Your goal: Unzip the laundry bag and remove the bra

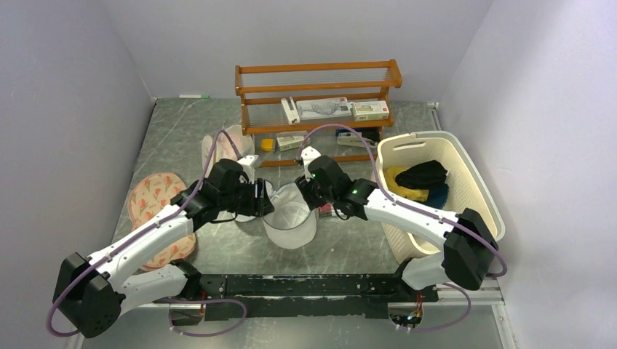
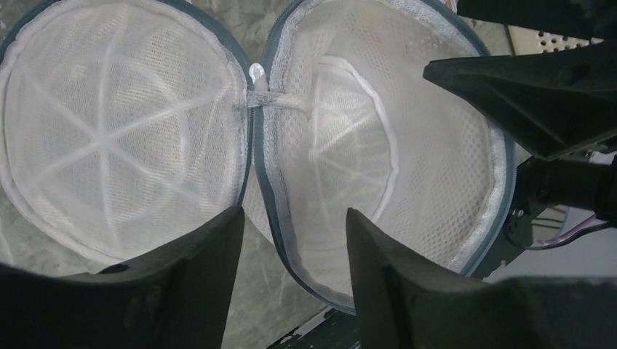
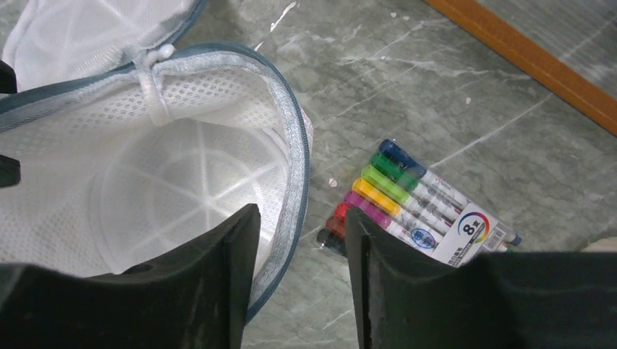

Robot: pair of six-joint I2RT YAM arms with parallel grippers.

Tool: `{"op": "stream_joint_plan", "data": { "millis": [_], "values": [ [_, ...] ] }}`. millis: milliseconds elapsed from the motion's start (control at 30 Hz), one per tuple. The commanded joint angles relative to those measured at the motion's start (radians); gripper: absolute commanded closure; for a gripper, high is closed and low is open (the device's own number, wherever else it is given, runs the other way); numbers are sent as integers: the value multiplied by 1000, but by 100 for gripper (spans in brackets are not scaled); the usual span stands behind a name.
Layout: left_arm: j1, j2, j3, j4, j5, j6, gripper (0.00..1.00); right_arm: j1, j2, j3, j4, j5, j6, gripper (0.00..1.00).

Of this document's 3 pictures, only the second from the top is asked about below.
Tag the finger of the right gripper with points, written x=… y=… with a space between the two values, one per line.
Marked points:
x=582 y=19
x=551 y=104

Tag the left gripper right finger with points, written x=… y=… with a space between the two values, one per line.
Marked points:
x=404 y=300

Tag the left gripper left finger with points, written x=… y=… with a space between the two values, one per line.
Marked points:
x=175 y=296

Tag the round white mesh laundry bag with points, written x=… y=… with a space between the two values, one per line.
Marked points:
x=128 y=124

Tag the cream plastic laundry basket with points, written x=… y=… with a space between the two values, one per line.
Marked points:
x=528 y=42

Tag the black base frame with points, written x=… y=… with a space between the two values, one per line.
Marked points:
x=540 y=185

